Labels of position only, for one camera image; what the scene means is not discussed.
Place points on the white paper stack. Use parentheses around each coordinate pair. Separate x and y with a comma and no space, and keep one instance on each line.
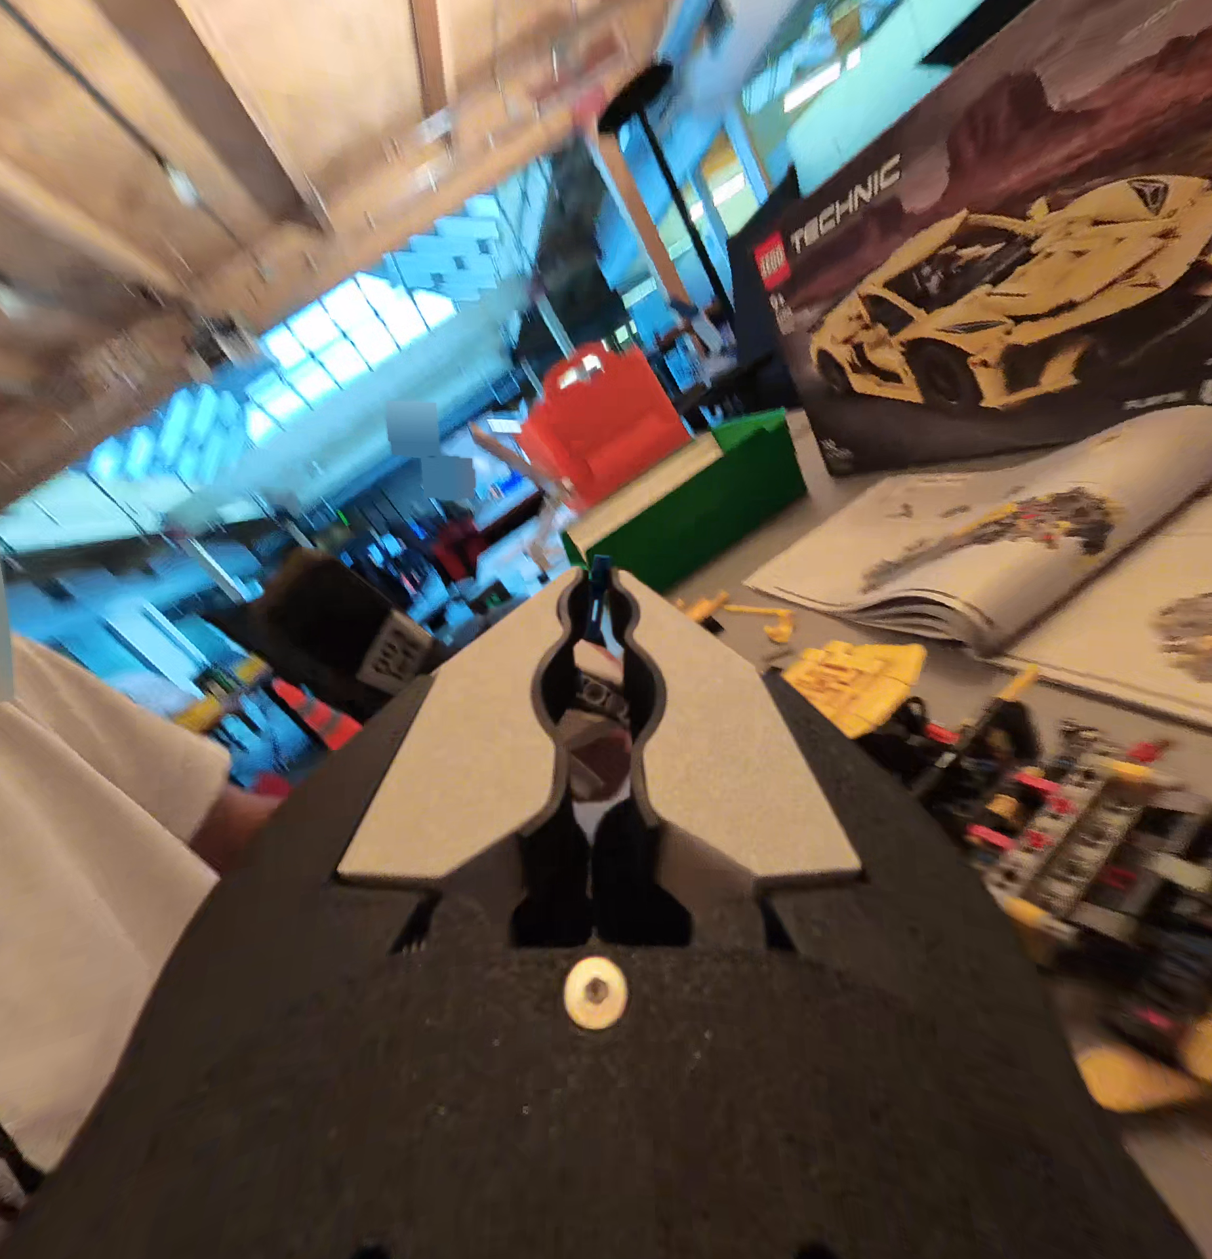
(646,492)

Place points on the wooden document stand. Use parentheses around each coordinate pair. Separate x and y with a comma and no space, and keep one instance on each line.
(528,472)

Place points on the blue pin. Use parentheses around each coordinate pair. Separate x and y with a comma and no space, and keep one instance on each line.
(600,595)

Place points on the orange traffic cone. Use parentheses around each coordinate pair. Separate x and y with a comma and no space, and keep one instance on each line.
(321,718)

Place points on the open instruction booklet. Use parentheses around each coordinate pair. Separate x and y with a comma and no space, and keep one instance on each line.
(1059,590)

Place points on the grey desk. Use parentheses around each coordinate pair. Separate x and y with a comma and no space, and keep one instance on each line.
(745,649)

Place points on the yellow black brick car model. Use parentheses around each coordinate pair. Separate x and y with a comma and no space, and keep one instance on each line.
(1109,846)

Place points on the pile of yellow bricks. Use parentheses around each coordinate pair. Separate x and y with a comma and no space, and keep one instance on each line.
(764,620)

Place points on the person's white shirt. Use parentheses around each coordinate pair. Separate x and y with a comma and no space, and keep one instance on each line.
(75,885)

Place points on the green plastic bin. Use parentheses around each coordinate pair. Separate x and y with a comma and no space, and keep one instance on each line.
(725,512)

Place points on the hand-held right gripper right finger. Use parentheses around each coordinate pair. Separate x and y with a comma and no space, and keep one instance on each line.
(754,777)

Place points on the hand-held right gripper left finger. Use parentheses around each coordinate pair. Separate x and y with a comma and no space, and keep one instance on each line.
(449,777)

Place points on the red felt bag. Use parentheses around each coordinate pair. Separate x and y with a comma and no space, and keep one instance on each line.
(607,433)

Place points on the toy car set box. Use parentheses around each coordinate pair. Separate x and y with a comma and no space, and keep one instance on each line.
(1059,118)

